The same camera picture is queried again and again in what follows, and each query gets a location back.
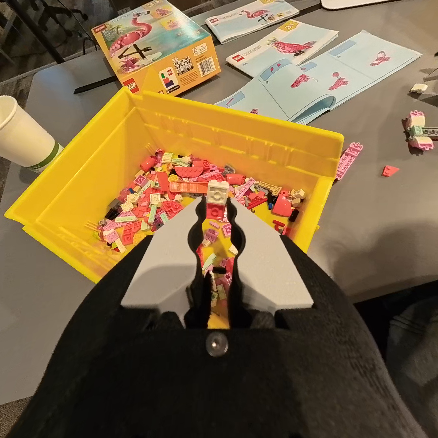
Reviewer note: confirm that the black office chair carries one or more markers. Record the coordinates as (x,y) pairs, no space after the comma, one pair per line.
(58,12)

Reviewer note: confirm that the pink and white brick assembly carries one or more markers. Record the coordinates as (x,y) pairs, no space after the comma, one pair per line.
(421,131)

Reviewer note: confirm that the orange brick separator tool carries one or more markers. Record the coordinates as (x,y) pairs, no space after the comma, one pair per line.
(186,186)

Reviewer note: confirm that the pile of toy bricks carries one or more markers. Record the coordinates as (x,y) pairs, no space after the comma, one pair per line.
(143,205)

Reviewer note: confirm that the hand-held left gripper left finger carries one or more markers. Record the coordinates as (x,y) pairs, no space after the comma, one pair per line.
(157,270)

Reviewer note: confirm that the orange toy set box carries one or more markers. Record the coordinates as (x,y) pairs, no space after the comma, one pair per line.
(171,65)

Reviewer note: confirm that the closed booklet with bird print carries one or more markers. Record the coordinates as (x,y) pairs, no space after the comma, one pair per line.
(273,48)

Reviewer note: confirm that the white paper cup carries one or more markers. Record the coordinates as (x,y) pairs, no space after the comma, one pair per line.
(24,133)

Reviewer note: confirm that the open instruction booklet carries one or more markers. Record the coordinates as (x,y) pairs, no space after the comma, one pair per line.
(359,68)

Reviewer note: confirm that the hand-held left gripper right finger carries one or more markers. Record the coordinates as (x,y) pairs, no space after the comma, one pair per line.
(273,270)

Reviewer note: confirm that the white and coral brick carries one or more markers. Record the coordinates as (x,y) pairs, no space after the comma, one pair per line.
(218,193)

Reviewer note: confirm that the pink scalloped plate assembly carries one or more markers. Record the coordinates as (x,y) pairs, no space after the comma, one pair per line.
(348,160)

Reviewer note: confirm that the small red wedge plate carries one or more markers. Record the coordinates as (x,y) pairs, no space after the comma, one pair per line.
(390,171)

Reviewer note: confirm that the small white curved brick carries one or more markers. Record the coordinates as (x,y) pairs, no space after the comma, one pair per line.
(418,88)

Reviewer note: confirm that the closed booklet with flamingo print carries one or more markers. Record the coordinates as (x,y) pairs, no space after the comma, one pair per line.
(239,20)

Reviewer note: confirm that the yellow plastic bin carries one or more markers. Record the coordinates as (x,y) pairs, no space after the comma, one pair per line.
(205,130)

